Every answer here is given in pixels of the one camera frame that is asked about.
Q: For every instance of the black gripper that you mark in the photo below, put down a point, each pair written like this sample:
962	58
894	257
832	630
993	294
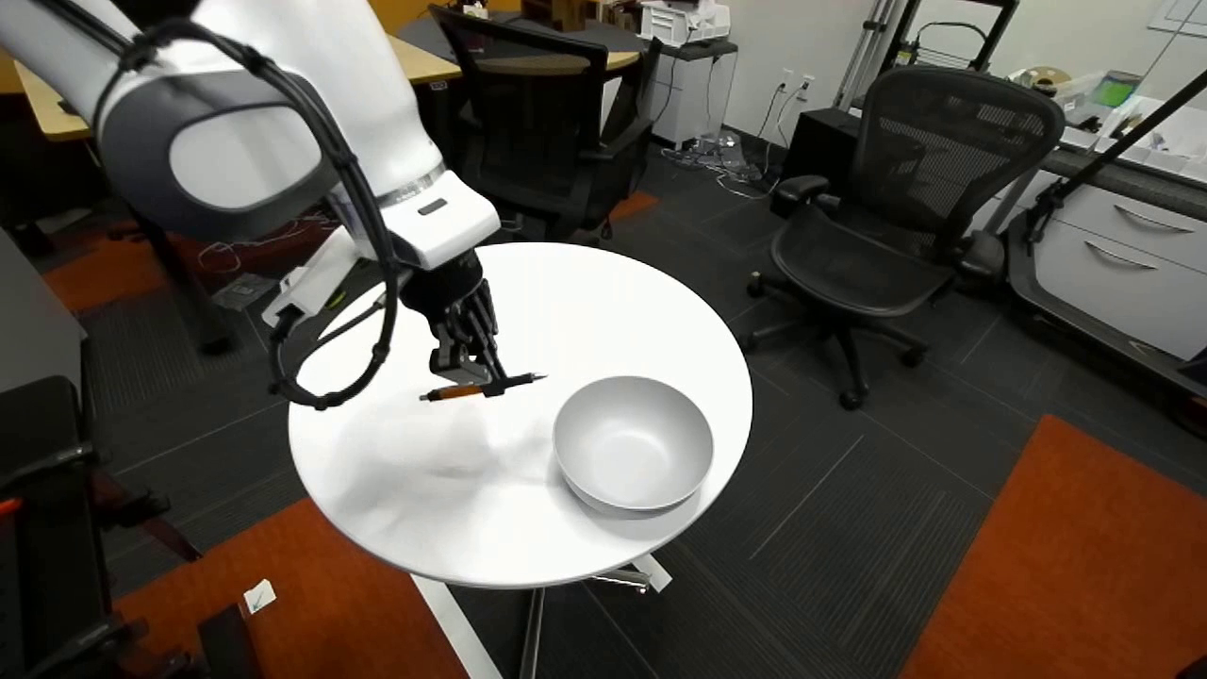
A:
462	318

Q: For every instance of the orange black marker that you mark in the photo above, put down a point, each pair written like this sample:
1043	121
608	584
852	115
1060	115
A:
480	389

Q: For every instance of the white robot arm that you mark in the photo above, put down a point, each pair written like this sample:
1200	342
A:
242	115

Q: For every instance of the white bowl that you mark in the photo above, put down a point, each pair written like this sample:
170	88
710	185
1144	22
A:
632	444

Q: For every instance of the round white table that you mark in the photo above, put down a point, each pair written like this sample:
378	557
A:
465	492

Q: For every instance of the black office chair at desk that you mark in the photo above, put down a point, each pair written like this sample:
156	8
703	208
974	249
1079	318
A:
547	125

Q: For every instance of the white paper scrap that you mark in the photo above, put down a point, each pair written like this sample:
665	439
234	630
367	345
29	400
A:
256	599

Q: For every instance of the wooden desk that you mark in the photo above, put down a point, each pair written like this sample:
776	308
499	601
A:
58	121

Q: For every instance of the black equipment left edge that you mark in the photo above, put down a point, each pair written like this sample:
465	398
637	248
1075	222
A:
55	591

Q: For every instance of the black mesh office chair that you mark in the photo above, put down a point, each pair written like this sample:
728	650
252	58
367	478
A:
934	147

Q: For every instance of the white drawer cabinet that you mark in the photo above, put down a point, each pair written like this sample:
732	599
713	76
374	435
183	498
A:
1123	257

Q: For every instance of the black tripod pole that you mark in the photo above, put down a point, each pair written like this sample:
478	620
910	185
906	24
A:
1107	151

